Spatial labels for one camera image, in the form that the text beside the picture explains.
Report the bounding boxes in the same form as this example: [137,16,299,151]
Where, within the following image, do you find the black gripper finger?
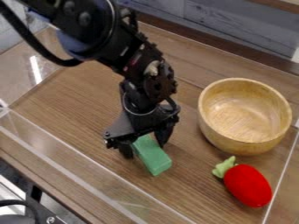
[119,143,135,159]
[153,122,175,147]

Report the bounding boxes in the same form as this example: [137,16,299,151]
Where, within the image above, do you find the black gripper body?
[103,99,181,149]

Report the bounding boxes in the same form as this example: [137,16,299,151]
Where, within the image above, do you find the green rectangular block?
[132,135,173,176]

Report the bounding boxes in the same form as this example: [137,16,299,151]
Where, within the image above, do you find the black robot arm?
[17,0,180,158]

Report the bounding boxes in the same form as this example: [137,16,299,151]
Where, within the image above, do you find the brown wooden bowl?
[197,78,292,156]

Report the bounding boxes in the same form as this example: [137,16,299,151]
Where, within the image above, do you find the red plush strawberry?
[211,156,274,207]

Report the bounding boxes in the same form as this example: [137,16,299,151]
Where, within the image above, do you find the clear acrylic front wall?
[0,105,195,224]

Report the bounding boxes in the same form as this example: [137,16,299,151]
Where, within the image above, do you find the black metal table bracket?
[25,185,67,224]

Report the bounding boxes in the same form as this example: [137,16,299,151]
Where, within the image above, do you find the black cable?
[0,3,85,67]

